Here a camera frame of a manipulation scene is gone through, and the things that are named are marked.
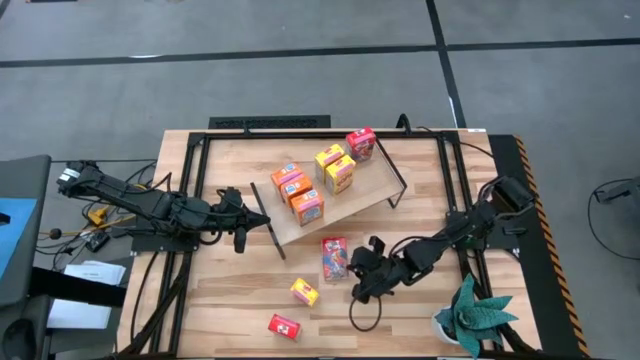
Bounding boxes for black looped cable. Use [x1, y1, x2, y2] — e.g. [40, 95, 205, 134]
[395, 113, 497, 160]

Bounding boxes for black desk beam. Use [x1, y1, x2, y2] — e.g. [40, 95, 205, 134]
[29, 267, 126, 307]

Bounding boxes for red Froot Loops cereal box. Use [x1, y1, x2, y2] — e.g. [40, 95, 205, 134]
[321, 236, 350, 283]
[267, 313, 303, 342]
[345, 126, 378, 163]

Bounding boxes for orange Mini-Wheats cereal box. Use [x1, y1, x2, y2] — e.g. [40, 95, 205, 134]
[270, 162, 304, 190]
[289, 188, 326, 228]
[279, 173, 314, 202]

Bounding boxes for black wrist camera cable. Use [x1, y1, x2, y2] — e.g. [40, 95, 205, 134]
[348, 294, 384, 333]

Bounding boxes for black rounded device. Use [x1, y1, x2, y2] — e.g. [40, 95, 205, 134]
[0, 317, 39, 360]

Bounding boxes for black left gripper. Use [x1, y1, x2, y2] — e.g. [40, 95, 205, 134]
[207, 187, 272, 255]

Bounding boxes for black metal table frame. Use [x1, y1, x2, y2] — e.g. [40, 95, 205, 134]
[115, 128, 544, 360]

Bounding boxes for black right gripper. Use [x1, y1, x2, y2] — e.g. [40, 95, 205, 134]
[349, 235, 407, 305]

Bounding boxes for wooden shelf with black legs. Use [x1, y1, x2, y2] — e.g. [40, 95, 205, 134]
[249, 135, 409, 261]

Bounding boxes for white paper sheet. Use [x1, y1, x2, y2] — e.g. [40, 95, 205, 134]
[64, 259, 127, 286]
[47, 298, 114, 330]

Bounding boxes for black mat with hazard stripe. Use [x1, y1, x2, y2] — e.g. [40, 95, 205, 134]
[487, 133, 592, 359]

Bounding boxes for blue pad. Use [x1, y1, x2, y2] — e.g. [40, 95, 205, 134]
[0, 198, 39, 281]

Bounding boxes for yellow Corn Pops cereal box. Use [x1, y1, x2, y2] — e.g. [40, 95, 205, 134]
[290, 277, 321, 307]
[324, 154, 357, 196]
[313, 143, 346, 170]

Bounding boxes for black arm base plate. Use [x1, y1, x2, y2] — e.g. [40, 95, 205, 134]
[130, 230, 202, 254]
[479, 212, 529, 251]

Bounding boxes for dark grey desk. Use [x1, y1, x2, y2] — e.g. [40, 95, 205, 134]
[0, 154, 53, 309]

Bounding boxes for teal plant in white pot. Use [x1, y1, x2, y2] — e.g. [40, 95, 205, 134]
[432, 272, 520, 360]

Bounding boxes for black adapter box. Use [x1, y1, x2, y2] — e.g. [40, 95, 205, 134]
[84, 230, 111, 253]

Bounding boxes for yellow cable connector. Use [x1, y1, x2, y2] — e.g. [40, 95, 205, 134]
[87, 205, 109, 226]

